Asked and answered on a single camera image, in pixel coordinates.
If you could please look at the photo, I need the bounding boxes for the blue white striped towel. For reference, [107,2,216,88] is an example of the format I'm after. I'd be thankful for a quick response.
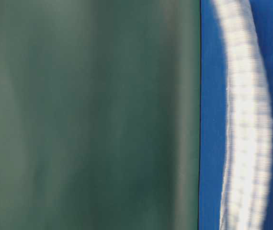
[213,0,273,230]

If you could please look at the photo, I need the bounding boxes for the green backdrop sheet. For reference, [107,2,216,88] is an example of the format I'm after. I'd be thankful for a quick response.
[0,0,200,230]

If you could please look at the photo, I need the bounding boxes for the blue table mat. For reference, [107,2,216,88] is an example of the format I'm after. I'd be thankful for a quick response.
[199,0,273,230]

